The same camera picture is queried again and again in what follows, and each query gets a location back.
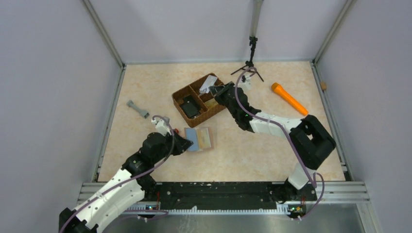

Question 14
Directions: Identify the silver VIP credit card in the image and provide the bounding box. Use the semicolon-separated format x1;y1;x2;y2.
199;75;218;94

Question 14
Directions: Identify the brown leather card holder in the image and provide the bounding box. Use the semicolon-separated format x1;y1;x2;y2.
184;127;213;152

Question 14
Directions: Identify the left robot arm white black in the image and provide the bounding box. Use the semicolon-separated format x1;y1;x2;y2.
58;132;193;233

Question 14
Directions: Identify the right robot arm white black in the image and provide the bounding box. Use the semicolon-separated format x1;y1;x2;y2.
208;82;336;190

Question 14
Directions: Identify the gold card in basket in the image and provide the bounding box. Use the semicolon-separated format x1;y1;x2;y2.
205;98;219;110

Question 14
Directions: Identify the gold VIP credit card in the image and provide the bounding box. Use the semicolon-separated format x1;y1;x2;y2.
196;128;212;150

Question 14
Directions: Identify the brown wicker divided basket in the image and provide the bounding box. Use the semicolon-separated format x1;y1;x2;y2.
172;73;226;128

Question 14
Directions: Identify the black object in basket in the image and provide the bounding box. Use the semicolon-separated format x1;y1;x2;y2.
179;96;201;119

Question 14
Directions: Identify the black mini tripod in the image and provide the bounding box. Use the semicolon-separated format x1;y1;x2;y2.
230;36;258;75

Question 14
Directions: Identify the grey plastic connector piece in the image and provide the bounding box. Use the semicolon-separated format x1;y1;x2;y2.
126;100;150;119

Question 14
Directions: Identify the orange flashlight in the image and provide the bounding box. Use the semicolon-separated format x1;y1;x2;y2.
271;83;309;116

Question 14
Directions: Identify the small tan block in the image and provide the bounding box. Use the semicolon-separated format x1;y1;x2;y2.
319;81;327;91

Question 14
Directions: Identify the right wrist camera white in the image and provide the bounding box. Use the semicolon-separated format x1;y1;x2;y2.
238;74;251;91

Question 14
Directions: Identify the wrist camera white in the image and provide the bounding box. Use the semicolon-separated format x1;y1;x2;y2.
152;116;171;136
238;74;251;91

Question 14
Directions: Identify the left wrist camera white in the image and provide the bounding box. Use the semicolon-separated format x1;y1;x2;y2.
152;116;171;136

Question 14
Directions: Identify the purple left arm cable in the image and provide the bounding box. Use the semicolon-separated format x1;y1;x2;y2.
59;115;176;233

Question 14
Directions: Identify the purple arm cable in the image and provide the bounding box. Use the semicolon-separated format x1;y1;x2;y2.
59;115;176;233
234;67;326;221

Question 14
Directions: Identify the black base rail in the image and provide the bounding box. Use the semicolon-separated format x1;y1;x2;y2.
143;182;317;211

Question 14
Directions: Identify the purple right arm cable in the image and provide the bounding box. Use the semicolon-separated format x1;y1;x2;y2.
234;67;326;221

